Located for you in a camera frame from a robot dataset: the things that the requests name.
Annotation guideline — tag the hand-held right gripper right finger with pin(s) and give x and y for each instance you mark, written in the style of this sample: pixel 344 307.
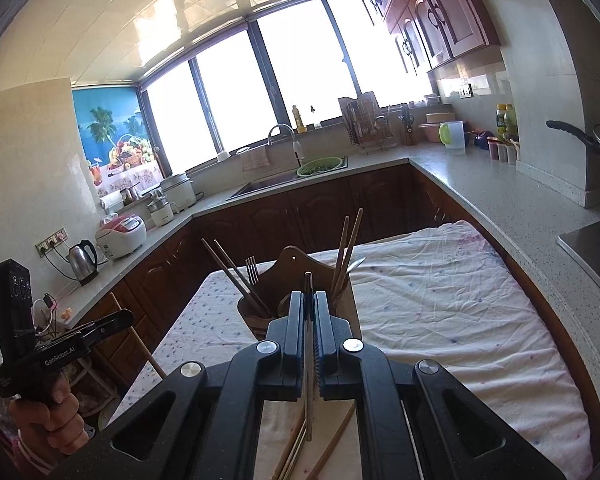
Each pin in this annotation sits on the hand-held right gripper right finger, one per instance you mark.
pixel 327 350

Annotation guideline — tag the floral white tablecloth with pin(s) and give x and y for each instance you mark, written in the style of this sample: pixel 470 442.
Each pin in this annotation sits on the floral white tablecloth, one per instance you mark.
pixel 455 310

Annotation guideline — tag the wall power outlet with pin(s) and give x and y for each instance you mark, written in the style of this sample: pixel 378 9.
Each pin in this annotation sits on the wall power outlet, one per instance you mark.
pixel 52 241

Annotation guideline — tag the large kitchen window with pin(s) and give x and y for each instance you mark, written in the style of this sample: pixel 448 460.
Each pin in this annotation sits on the large kitchen window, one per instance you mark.
pixel 290 70

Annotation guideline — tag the dark wooden chopstick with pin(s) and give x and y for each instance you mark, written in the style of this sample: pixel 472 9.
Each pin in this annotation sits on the dark wooden chopstick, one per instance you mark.
pixel 230 275
pixel 240 272

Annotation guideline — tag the steel sink faucet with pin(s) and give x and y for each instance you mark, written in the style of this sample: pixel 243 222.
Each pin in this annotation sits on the steel sink faucet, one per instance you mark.
pixel 296 147

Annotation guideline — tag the white pitcher green lid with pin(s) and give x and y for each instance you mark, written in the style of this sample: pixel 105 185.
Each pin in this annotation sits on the white pitcher green lid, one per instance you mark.
pixel 452 137

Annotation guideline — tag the speckled kitchen countertop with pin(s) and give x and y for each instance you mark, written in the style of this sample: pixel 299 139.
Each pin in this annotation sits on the speckled kitchen countertop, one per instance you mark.
pixel 505 195

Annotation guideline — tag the gas stove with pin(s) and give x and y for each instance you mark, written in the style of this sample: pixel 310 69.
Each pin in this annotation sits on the gas stove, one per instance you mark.
pixel 595 250

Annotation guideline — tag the purple container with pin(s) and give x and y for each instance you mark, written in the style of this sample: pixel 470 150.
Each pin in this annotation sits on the purple container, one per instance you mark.
pixel 481 140

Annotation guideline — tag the pale wooden chopstick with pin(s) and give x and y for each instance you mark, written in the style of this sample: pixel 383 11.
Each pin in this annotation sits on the pale wooden chopstick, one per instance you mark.
pixel 341 250

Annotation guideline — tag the yellow bottle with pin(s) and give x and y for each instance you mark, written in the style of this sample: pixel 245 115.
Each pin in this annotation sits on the yellow bottle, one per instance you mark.
pixel 295 120

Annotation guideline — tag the wall switch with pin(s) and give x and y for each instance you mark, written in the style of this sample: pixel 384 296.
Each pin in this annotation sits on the wall switch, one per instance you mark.
pixel 466 90

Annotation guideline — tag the steel electric kettle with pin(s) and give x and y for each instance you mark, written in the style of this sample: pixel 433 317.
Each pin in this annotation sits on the steel electric kettle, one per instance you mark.
pixel 82 262

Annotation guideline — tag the tropical fruit wall poster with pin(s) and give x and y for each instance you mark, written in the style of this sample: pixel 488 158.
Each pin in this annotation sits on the tropical fruit wall poster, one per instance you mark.
pixel 115 135

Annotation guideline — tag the steel fork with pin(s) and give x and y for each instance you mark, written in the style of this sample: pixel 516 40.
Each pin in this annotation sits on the steel fork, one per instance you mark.
pixel 252 272

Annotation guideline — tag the long steel chopstick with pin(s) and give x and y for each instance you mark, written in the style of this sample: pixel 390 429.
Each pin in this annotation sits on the long steel chopstick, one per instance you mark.
pixel 308 285

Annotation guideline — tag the person's left hand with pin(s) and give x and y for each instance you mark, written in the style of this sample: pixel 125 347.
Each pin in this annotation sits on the person's left hand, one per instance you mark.
pixel 45 427

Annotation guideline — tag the small white bowl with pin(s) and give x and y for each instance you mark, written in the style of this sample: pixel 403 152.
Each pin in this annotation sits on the small white bowl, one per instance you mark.
pixel 223 156

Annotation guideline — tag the wooden upper cabinets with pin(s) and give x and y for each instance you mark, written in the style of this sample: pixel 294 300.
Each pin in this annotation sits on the wooden upper cabinets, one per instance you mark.
pixel 430 10

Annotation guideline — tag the green colander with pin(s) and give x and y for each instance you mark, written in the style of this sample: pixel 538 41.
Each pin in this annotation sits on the green colander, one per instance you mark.
pixel 319 166

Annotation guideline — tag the wooden chopsticks pair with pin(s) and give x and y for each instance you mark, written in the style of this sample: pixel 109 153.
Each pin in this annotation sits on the wooden chopsticks pair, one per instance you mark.
pixel 352 245

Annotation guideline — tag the seasoning jars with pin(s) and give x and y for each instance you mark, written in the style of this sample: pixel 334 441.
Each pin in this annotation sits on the seasoning jars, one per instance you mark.
pixel 502 151

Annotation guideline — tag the hanging dish cloth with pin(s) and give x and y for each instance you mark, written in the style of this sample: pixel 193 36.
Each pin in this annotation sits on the hanging dish cloth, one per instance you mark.
pixel 255 158

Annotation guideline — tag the pink basin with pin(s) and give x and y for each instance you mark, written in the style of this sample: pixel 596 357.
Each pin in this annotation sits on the pink basin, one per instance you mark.
pixel 432 130

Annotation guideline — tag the small white steamer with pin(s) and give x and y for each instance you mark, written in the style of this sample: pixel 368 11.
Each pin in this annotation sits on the small white steamer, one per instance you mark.
pixel 161 212

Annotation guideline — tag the paper towel roll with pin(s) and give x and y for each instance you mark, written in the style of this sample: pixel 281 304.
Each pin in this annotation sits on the paper towel roll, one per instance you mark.
pixel 111 201

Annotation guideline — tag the wooden utensil holder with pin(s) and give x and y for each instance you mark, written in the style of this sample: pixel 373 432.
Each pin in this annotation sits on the wooden utensil holder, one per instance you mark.
pixel 290 262

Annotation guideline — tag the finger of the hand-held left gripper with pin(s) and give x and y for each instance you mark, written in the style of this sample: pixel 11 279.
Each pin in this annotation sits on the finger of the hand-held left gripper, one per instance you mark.
pixel 110 322

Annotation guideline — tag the steel spoon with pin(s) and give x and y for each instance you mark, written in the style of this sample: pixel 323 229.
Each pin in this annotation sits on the steel spoon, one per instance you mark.
pixel 357 263

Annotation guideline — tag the carved brown wooden chopstick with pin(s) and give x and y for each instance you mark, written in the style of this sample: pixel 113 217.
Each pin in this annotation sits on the carved brown wooden chopstick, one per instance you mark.
pixel 335 440

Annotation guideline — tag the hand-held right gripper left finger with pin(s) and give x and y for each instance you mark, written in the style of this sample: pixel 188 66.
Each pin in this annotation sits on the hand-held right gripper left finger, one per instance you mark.
pixel 292 350

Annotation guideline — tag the wooden lower cabinets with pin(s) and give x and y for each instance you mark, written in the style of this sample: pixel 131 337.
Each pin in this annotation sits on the wooden lower cabinets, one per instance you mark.
pixel 305 215

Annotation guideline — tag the knife block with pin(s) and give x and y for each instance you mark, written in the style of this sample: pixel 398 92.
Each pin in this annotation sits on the knife block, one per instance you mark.
pixel 407 130

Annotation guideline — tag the wooden cabinets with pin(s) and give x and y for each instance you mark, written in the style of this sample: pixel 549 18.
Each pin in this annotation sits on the wooden cabinets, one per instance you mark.
pixel 430 10
pixel 305 215

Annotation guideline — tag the kitchen sink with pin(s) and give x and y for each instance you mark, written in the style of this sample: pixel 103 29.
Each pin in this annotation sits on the kitchen sink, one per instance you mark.
pixel 270 185

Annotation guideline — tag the pink white rice cooker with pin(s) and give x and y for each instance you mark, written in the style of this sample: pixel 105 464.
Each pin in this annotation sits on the pink white rice cooker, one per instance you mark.
pixel 122 237

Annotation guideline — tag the cooking oil bottles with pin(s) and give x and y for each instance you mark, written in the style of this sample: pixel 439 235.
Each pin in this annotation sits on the cooking oil bottles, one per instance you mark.
pixel 506 122

